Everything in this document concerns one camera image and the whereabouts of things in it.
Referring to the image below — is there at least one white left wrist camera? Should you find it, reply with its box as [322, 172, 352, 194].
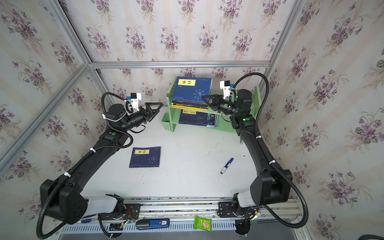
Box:
[124, 93, 142, 114]

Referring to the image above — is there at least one black cover book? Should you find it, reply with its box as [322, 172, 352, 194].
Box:
[171, 102, 208, 110]

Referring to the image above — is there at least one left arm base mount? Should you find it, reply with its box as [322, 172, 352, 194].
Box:
[101, 204, 142, 221]

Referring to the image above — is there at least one blue black handheld device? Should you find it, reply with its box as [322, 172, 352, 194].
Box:
[136, 219, 170, 230]

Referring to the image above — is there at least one blue white marker pen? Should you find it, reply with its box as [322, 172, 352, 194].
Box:
[220, 158, 234, 175]

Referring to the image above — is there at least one green pen holder cup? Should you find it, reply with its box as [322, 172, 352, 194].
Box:
[162, 113, 171, 131]

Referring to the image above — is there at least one sci-fi cover magazine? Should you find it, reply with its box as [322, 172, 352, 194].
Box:
[206, 114, 219, 129]

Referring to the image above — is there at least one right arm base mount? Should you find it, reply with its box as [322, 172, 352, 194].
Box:
[217, 201, 261, 220]

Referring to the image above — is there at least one blue book yellow label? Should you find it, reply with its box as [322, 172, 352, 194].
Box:
[172, 77, 213, 107]

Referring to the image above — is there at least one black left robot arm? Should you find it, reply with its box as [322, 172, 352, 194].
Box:
[36, 92, 163, 240]

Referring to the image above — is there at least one green snack packet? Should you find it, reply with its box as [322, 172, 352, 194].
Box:
[194, 216, 212, 233]

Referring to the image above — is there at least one green wooden bookshelf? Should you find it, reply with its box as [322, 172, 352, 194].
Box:
[162, 76, 262, 134]

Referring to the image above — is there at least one dark blue thick book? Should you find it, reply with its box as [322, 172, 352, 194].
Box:
[179, 110, 208, 127]

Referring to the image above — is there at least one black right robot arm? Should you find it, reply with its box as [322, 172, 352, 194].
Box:
[202, 73, 309, 229]

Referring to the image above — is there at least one yellow cartoon cover book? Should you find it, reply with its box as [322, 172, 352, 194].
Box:
[171, 105, 208, 113]

